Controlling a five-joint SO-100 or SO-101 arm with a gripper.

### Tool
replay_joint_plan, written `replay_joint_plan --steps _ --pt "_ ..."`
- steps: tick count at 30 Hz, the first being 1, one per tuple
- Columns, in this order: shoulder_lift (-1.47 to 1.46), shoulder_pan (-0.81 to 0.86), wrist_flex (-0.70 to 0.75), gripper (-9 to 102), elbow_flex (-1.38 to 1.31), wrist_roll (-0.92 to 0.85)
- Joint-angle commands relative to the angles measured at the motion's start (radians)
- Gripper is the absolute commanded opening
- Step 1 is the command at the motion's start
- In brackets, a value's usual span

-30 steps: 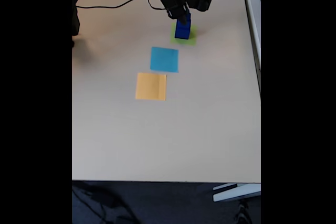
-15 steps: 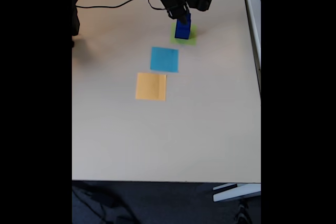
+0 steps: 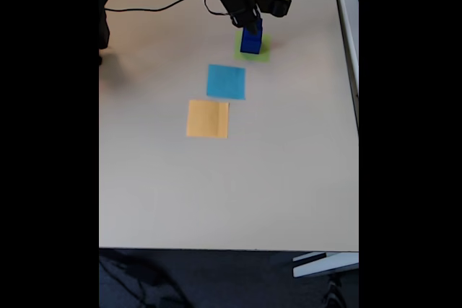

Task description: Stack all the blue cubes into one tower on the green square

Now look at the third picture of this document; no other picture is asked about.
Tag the orange paper square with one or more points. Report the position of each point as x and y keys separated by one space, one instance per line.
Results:
x=207 y=120

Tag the light blue paper square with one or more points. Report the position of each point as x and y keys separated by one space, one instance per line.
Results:
x=225 y=82

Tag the white desk with dark edge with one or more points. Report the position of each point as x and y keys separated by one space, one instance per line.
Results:
x=348 y=16

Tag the large blue cube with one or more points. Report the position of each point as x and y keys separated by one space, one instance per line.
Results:
x=250 y=45

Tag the green paper square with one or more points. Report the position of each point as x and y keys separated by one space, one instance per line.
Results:
x=266 y=52

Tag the medium blue cube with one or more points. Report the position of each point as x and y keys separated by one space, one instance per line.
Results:
x=260 y=32

